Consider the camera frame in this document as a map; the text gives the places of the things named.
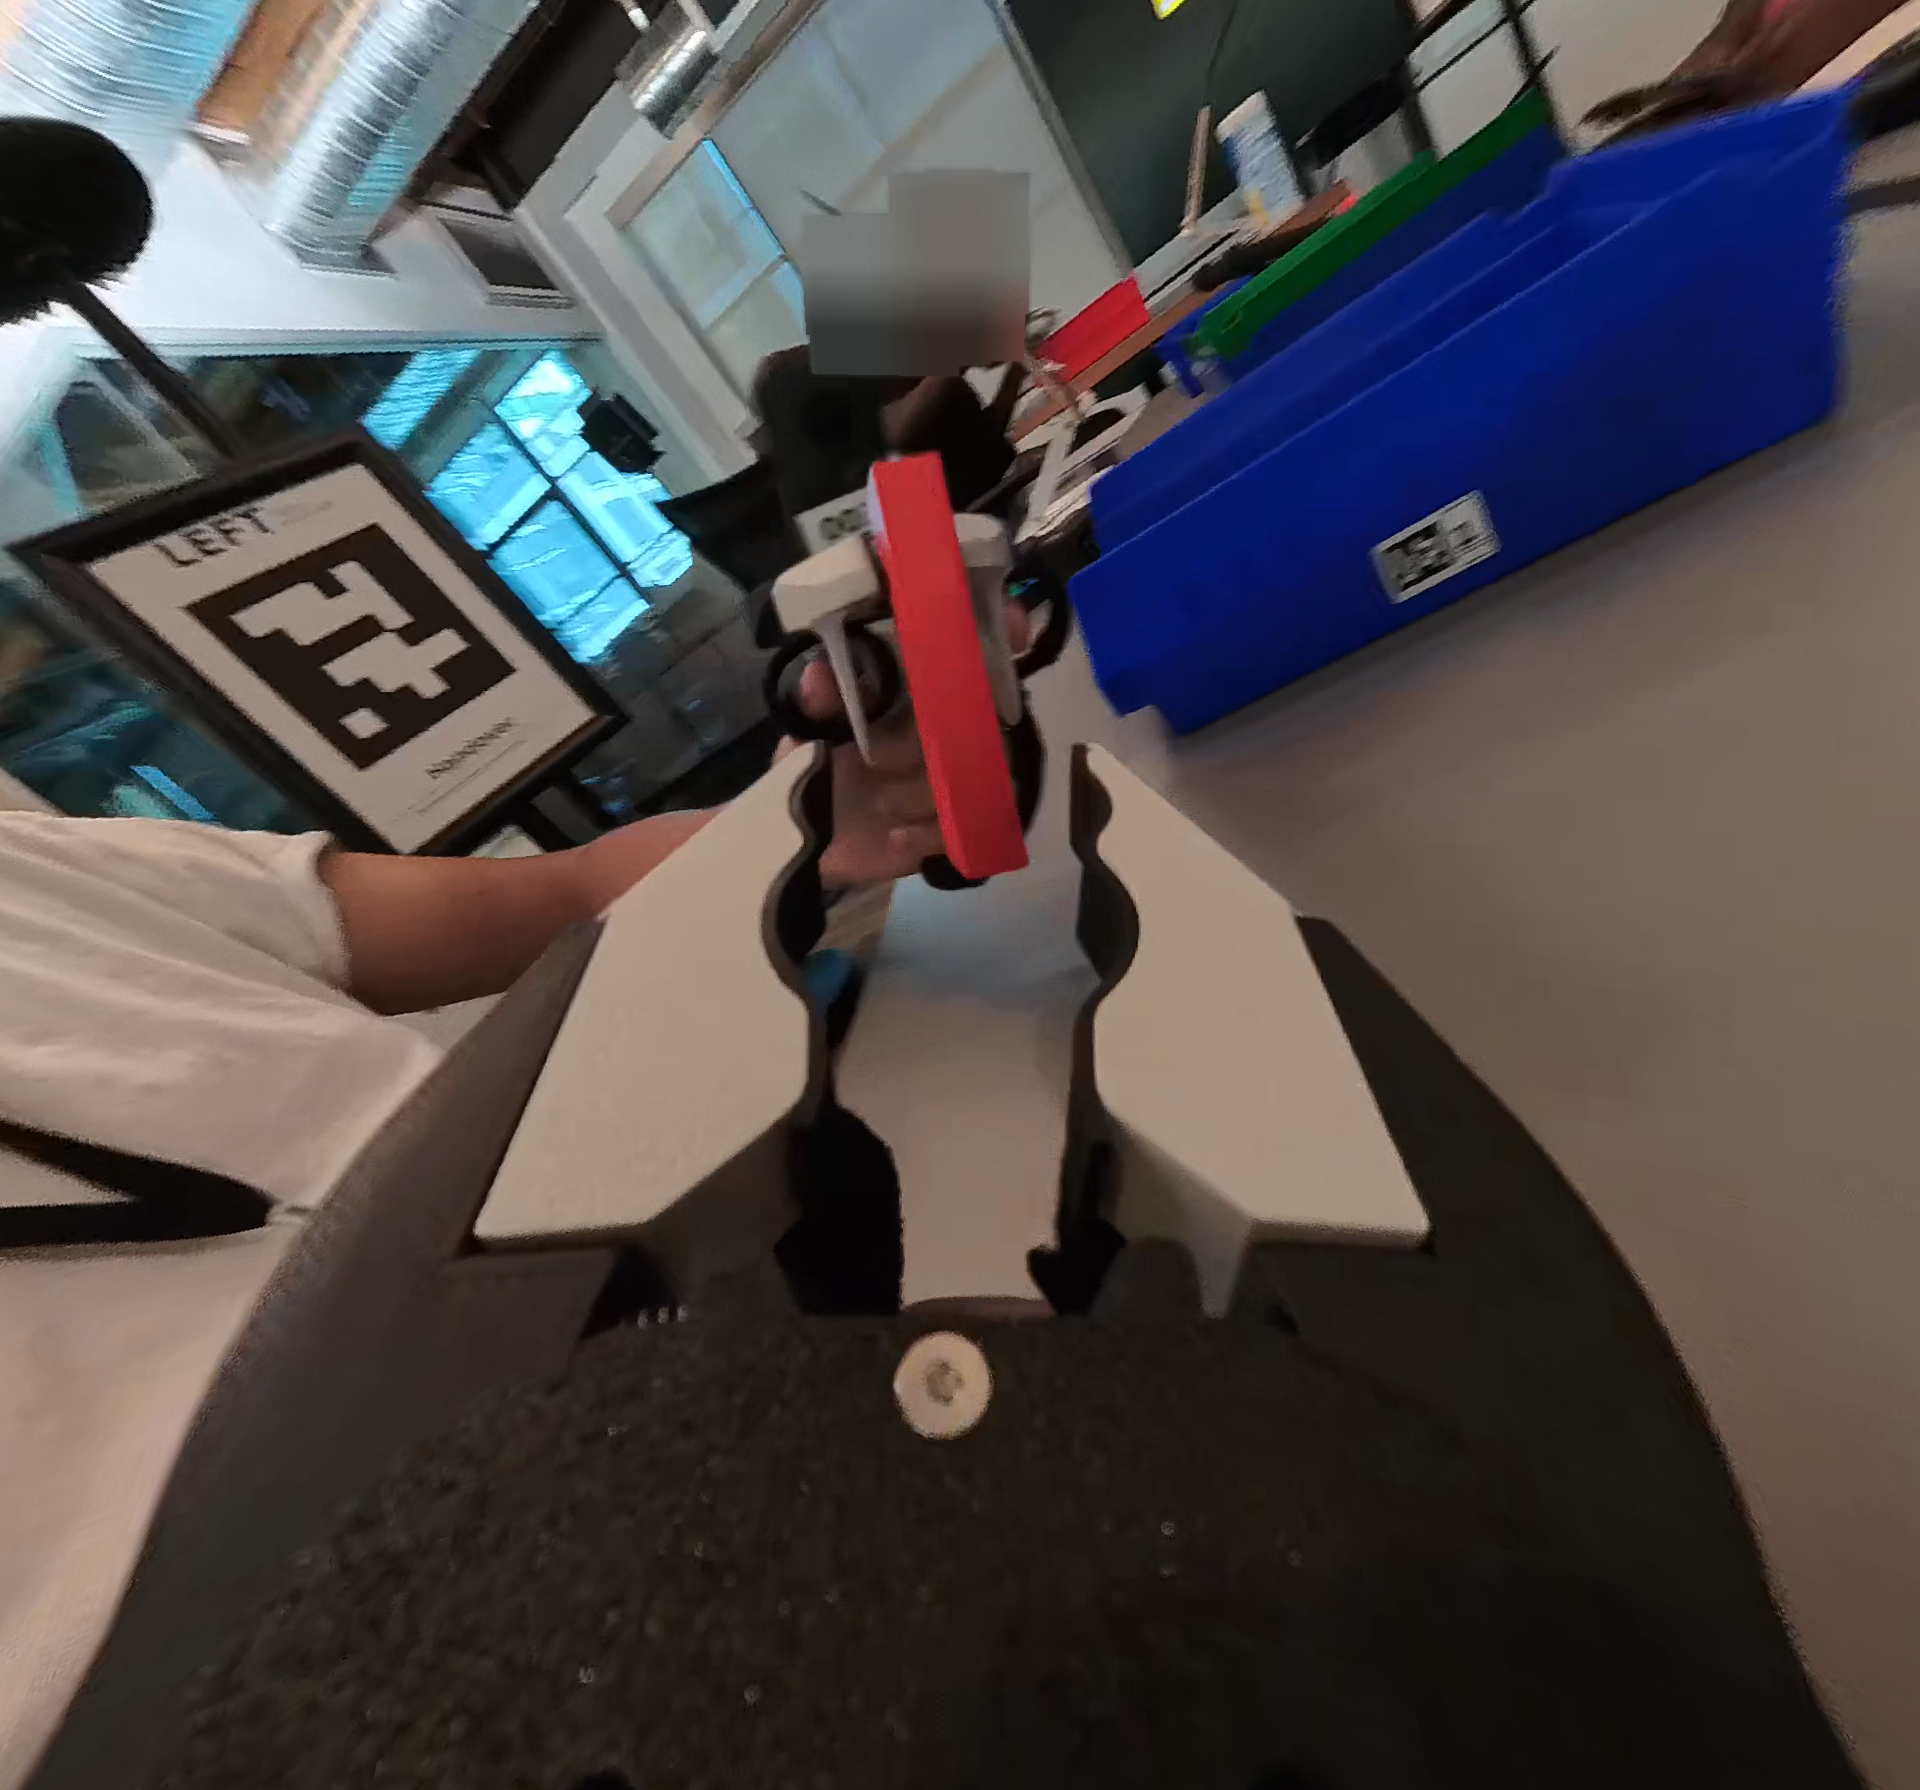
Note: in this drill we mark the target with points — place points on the blue plastic bin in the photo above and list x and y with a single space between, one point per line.
1500 470

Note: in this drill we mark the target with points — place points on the person's left hand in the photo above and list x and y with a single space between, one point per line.
885 814

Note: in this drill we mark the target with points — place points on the red plastic bin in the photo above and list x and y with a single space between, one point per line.
1094 327

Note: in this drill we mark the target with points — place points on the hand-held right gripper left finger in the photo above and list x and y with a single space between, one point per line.
661 1070

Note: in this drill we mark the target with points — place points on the black round object on pole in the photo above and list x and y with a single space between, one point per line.
62 216

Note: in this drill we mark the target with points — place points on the white wipes canister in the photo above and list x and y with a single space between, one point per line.
1262 154

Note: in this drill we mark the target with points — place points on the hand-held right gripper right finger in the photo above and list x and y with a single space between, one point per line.
1231 1070

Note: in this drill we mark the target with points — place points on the green plastic bin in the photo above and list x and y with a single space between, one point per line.
1350 229

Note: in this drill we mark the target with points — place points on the red block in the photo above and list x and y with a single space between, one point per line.
938 649

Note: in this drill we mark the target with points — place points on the person's white shirt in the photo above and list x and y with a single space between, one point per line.
179 1040

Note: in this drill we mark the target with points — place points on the dark wall board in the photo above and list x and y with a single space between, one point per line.
1111 138

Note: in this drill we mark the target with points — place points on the person's left forearm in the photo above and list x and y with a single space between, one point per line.
495 906

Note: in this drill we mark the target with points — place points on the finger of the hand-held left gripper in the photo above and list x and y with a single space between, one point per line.
998 554
833 588

